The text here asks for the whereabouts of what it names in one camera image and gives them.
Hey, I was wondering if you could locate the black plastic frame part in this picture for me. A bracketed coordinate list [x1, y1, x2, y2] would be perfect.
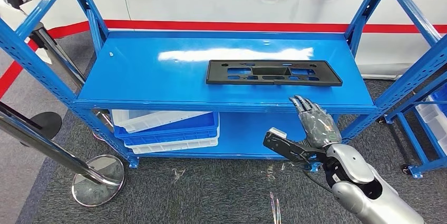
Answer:
[205, 60, 344, 87]

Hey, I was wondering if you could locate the blue metal shelf rack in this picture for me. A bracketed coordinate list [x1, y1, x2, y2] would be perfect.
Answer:
[0, 0, 447, 170]

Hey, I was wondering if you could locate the blue wheeled shelf rack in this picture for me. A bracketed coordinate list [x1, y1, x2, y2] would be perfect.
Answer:
[382, 75, 447, 180]

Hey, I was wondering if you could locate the white plastic bin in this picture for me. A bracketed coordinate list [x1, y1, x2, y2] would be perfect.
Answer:
[414, 101, 447, 155]
[126, 135, 220, 155]
[111, 109, 211, 134]

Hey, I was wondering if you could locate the red barrier belt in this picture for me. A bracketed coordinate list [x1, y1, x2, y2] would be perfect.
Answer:
[47, 20, 447, 40]
[0, 39, 40, 99]

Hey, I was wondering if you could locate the chrome stanchion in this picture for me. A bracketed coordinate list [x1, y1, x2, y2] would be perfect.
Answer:
[30, 23, 114, 143]
[0, 110, 125, 208]

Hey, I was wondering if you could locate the black stanchion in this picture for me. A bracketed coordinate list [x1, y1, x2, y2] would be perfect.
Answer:
[0, 101, 63, 140]

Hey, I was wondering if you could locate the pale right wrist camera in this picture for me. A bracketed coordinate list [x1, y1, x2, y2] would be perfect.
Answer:
[268, 127, 288, 140]

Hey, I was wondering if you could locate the black right camera bracket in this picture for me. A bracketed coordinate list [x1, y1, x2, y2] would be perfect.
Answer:
[263, 131, 327, 164]

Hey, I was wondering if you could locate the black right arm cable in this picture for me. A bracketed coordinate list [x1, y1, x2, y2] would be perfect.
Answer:
[300, 168, 334, 194]

